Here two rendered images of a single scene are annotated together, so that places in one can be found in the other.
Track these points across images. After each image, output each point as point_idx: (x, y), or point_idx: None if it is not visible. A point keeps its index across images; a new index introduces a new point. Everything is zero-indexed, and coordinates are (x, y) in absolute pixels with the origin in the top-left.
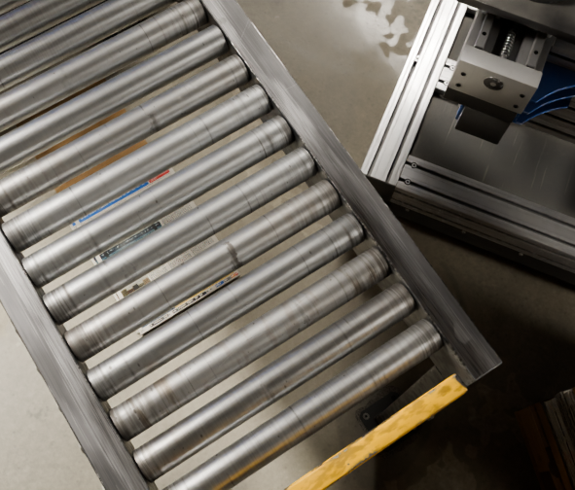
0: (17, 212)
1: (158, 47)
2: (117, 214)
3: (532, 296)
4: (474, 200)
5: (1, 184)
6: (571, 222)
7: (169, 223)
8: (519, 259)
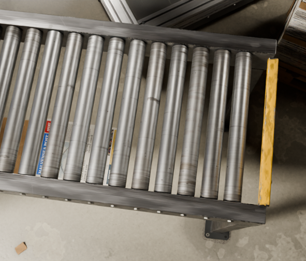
0: (13, 198)
1: (37, 60)
2: (100, 130)
3: (223, 28)
4: (176, 13)
5: (46, 165)
6: None
7: (120, 113)
8: (208, 19)
